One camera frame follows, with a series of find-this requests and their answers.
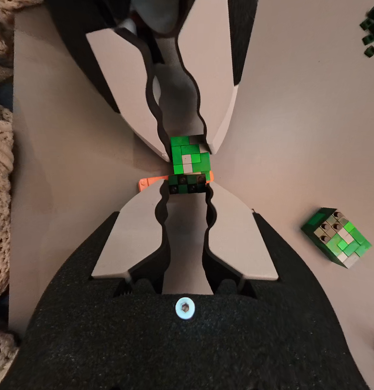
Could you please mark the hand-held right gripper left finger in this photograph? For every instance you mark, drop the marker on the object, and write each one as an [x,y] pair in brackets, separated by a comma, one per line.
[135,240]

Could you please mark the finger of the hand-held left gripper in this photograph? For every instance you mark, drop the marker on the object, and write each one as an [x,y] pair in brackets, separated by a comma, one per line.
[214,61]
[120,76]

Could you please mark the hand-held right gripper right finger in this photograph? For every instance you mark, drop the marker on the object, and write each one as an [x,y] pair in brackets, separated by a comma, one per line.
[241,240]

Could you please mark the dark green lego plate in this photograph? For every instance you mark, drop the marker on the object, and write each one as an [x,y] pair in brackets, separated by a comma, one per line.
[187,184]

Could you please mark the green white lego assembly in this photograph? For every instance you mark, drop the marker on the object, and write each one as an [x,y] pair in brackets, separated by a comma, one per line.
[190,155]

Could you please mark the pile of dark green bricks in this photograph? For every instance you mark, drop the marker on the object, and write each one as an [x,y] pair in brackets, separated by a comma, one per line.
[372,30]

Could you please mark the person's left forearm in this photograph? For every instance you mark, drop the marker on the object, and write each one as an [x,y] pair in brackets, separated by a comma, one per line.
[10,4]

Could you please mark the green cube lego model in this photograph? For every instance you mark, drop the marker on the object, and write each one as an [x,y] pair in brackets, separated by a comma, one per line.
[336,240]

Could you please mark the orange brick separator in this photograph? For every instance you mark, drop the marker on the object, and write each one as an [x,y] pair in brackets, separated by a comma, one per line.
[144,184]

